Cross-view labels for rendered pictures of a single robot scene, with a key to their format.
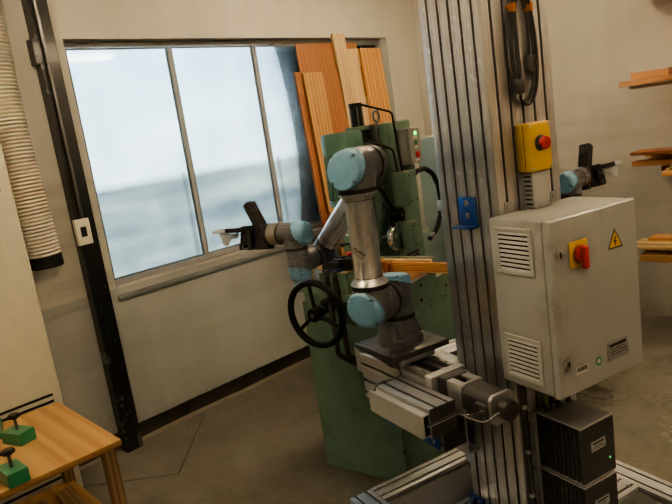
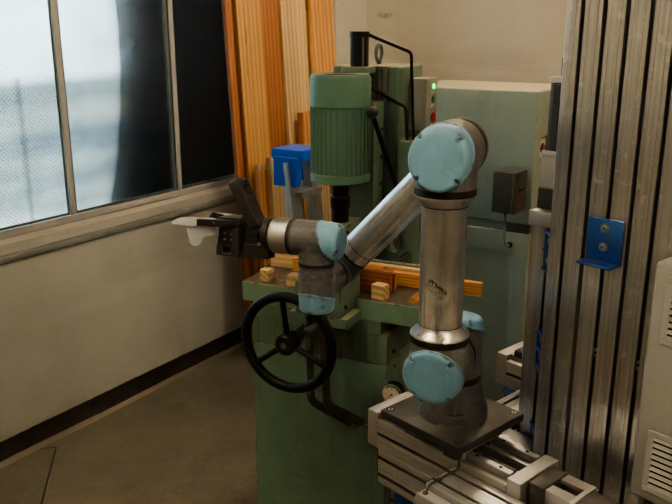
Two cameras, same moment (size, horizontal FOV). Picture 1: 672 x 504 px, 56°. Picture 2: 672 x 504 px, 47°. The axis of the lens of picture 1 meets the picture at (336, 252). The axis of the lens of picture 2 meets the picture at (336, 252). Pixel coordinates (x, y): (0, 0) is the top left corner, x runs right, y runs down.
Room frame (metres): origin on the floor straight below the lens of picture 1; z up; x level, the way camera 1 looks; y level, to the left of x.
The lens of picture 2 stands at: (0.55, 0.43, 1.62)
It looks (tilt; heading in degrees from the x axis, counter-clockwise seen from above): 16 degrees down; 347
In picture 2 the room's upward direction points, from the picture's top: straight up
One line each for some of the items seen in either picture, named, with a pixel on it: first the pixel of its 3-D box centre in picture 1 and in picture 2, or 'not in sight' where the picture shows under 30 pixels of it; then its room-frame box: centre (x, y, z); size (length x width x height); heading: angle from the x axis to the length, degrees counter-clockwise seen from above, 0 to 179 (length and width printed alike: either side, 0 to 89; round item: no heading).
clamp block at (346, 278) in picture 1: (343, 279); (328, 292); (2.56, -0.01, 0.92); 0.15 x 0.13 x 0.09; 52
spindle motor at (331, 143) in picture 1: (345, 169); (340, 128); (2.74, -0.09, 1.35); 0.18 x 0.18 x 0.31
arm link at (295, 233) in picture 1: (294, 233); (316, 240); (2.04, 0.12, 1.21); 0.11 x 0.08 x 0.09; 55
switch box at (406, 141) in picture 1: (410, 146); (423, 103); (2.91, -0.40, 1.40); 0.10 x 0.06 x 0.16; 142
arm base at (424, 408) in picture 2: (398, 326); (453, 390); (1.99, -0.17, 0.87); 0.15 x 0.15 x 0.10
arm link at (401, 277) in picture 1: (393, 292); (454, 341); (1.99, -0.16, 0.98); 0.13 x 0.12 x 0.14; 145
